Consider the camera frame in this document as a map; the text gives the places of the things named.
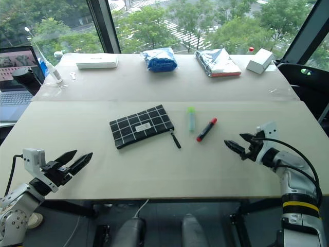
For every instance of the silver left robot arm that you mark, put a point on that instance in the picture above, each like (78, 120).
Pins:
(15, 205)

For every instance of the laptop computer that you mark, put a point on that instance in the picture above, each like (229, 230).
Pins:
(15, 61)

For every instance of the silver foil packet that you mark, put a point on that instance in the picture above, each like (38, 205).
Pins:
(218, 63)

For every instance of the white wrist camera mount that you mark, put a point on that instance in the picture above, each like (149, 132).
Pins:
(33, 159)
(270, 131)

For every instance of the blue plastic-wrapped packet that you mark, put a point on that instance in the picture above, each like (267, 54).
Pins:
(160, 61)

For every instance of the small white cardboard box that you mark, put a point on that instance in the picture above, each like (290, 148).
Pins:
(259, 61)

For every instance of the dark window frame pillar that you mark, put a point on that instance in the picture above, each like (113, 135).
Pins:
(105, 25)
(306, 28)

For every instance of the black white-grid pencil case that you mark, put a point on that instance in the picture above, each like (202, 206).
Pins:
(141, 126)

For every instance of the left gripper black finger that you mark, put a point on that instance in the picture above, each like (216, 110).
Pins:
(81, 162)
(67, 156)

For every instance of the white sealant tube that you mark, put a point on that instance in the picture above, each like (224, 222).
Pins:
(52, 70)

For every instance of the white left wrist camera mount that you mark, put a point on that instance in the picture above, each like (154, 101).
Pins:
(33, 159)

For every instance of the teal and white object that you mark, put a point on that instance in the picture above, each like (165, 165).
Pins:
(58, 54)

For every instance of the black chair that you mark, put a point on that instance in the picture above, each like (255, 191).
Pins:
(306, 82)

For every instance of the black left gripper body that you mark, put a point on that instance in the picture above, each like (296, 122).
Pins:
(57, 175)

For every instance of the flat white box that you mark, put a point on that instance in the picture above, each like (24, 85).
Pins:
(97, 61)

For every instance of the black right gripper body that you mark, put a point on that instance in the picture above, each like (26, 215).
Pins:
(253, 150)

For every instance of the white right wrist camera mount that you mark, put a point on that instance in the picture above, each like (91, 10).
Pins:
(270, 131)

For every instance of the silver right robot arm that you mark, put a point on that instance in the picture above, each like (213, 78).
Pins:
(295, 164)

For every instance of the green glue stick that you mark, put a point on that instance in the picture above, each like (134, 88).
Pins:
(192, 119)

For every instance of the small white plastic piece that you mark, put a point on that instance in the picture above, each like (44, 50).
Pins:
(73, 76)

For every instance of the black cylindrical device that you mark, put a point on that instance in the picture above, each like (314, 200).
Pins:
(25, 79)

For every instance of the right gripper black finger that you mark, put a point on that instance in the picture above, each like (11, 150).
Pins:
(235, 147)
(249, 137)

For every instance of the red and black marker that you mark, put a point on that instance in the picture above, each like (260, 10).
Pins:
(207, 130)

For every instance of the dark rounded shape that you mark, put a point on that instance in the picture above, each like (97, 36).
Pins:
(131, 231)
(194, 231)

